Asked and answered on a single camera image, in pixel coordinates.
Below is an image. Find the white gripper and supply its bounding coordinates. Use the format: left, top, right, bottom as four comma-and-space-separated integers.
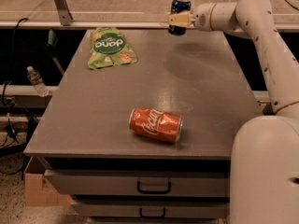
167, 3, 213, 31

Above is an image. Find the blue pepsi can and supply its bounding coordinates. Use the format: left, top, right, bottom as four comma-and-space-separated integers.
168, 0, 192, 36

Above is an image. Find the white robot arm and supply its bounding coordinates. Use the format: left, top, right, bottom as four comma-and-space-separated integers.
167, 0, 299, 224

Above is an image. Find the green rice chip bag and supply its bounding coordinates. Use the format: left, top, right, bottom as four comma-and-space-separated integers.
88, 28, 137, 69

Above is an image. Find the orange coca-cola can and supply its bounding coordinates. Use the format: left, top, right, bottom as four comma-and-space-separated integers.
129, 107, 182, 143

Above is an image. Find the clear plastic water bottle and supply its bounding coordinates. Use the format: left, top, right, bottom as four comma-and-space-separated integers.
27, 66, 49, 97

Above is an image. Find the grey drawer cabinet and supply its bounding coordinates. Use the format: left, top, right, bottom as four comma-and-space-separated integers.
25, 30, 260, 224

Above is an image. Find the cardboard box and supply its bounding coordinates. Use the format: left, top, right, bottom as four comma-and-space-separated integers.
24, 158, 71, 207

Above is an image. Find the left metal railing bracket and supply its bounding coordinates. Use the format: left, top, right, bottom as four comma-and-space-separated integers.
54, 0, 73, 26

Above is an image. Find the green handled tool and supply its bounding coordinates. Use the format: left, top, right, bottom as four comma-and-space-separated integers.
46, 29, 64, 75

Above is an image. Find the black cable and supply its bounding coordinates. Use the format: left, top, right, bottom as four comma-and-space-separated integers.
0, 17, 40, 175

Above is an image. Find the upper drawer with handle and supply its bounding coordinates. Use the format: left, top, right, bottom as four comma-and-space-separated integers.
45, 169, 229, 198

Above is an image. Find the drawer with handle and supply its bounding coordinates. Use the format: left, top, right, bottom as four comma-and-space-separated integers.
71, 200, 228, 219
45, 169, 229, 198

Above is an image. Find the lower drawer with handle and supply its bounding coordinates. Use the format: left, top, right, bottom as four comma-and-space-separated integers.
71, 200, 228, 219

